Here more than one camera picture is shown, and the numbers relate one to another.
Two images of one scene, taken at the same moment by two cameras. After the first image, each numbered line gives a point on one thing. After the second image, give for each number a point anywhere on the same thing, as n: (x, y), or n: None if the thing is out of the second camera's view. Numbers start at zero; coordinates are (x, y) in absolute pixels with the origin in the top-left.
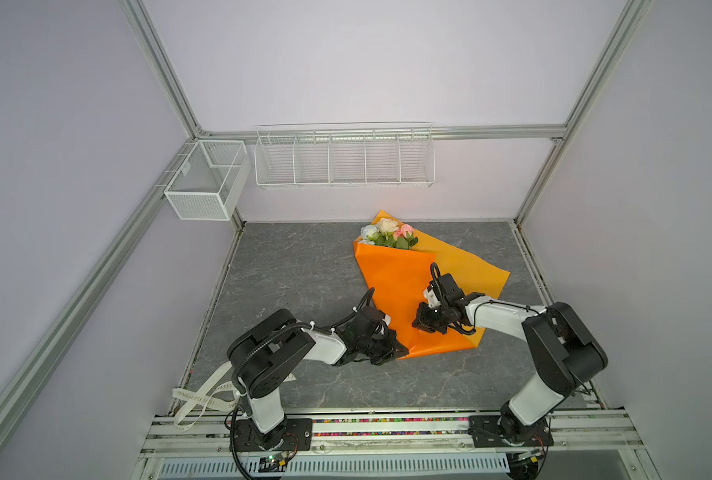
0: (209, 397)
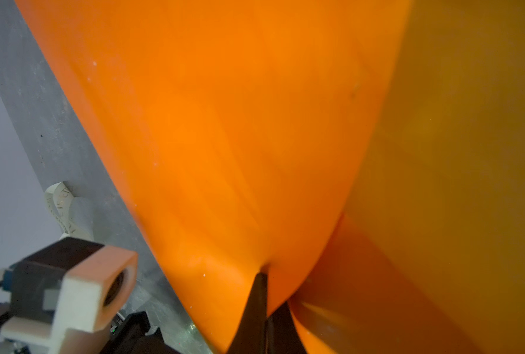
0: (59, 199)
